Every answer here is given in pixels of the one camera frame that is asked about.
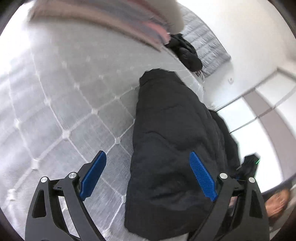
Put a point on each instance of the pink folded blanket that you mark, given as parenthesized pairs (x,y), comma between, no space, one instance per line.
(161,31)

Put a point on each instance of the person's bare hand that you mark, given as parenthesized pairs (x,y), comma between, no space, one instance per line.
(277,203)

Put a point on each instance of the grey folded duvet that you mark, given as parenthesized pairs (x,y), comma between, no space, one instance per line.
(170,11)

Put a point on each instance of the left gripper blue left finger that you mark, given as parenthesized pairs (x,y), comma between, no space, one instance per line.
(76,187)

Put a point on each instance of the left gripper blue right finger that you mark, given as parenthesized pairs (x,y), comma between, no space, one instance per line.
(219,191)

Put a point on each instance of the beige folded blanket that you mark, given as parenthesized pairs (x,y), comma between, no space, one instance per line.
(66,10)

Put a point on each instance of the black quilted puffer coat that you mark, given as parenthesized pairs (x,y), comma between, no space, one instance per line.
(164,199)

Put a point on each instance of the white grey wardrobe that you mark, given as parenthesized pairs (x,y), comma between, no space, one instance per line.
(262,121)

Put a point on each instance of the grey quilted headboard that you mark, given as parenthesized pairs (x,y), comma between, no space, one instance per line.
(209,49)

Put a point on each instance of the small black puffer jacket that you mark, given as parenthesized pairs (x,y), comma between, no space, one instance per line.
(185,52)

